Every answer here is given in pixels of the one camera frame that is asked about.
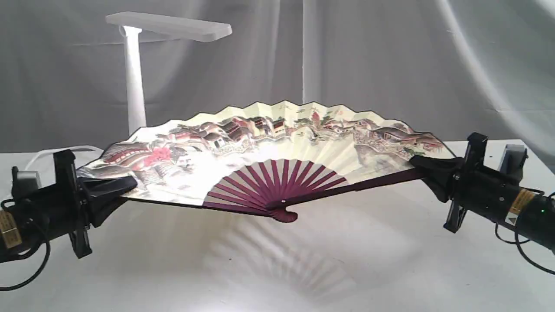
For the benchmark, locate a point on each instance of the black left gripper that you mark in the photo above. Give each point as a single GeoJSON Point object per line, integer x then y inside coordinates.
{"type": "Point", "coordinates": [59, 209]}

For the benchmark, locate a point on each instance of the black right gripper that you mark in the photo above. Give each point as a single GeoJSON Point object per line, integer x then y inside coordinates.
{"type": "Point", "coordinates": [469, 184]}

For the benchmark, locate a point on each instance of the painted paper folding fan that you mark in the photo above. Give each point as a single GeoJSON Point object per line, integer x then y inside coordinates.
{"type": "Point", "coordinates": [260, 159]}

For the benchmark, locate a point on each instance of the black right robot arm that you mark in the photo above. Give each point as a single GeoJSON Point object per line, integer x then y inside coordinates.
{"type": "Point", "coordinates": [532, 214]}

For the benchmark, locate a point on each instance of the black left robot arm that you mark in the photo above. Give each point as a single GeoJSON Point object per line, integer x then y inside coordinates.
{"type": "Point", "coordinates": [10, 232]}

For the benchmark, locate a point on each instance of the white desk lamp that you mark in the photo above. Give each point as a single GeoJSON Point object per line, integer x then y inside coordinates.
{"type": "Point", "coordinates": [130, 25]}

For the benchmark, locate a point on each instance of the grey backdrop curtain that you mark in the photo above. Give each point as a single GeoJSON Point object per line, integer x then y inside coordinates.
{"type": "Point", "coordinates": [450, 67]}

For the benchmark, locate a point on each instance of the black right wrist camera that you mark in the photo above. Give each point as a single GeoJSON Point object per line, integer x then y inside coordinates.
{"type": "Point", "coordinates": [513, 161]}

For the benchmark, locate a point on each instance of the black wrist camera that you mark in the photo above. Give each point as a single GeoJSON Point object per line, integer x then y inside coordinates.
{"type": "Point", "coordinates": [24, 182]}
{"type": "Point", "coordinates": [513, 161]}

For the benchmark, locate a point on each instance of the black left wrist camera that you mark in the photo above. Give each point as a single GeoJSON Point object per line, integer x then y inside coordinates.
{"type": "Point", "coordinates": [24, 182]}

